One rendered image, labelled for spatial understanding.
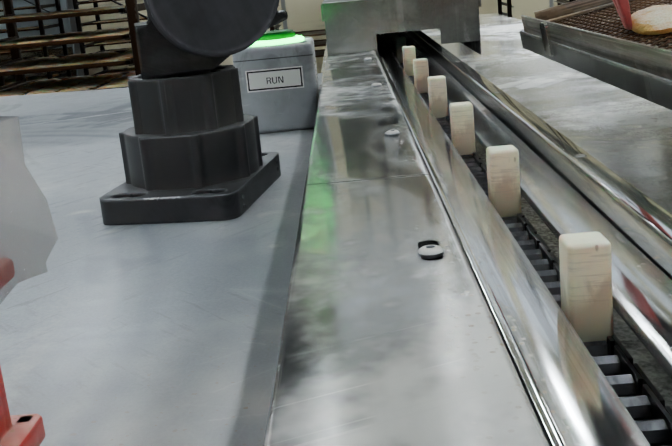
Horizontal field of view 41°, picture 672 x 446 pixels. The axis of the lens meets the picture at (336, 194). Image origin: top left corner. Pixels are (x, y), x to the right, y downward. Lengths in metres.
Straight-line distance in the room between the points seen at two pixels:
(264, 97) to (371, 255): 0.51
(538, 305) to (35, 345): 0.20
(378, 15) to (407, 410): 0.86
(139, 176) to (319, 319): 0.33
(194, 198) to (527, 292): 0.28
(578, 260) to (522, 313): 0.02
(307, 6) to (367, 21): 6.56
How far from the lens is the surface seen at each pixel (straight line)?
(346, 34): 1.04
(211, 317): 0.38
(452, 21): 1.04
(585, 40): 0.63
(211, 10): 0.53
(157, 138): 0.55
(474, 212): 0.38
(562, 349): 0.25
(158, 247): 0.49
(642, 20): 0.64
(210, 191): 0.54
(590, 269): 0.27
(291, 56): 0.79
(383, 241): 0.31
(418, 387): 0.21
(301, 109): 0.80
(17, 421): 0.29
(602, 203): 0.37
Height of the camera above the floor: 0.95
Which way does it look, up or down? 14 degrees down
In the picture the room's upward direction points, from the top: 5 degrees counter-clockwise
